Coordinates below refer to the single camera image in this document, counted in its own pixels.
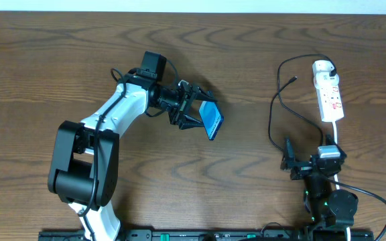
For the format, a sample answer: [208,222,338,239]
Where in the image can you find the blue Galaxy smartphone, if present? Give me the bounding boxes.
[199,101,224,141]

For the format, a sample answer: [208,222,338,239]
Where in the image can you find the black charger cable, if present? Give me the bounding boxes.
[267,54,338,157]

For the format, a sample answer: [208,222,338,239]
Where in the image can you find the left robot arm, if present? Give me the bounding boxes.
[48,67,216,240]

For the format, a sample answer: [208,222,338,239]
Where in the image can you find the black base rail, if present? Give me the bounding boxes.
[38,228,374,241]

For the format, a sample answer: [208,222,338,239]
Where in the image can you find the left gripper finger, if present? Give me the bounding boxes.
[193,86,217,102]
[178,114,204,130]

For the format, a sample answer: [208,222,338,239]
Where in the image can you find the white power strip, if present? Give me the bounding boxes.
[312,60,344,123]

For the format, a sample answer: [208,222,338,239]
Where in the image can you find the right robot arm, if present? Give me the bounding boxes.
[281,135,359,230]

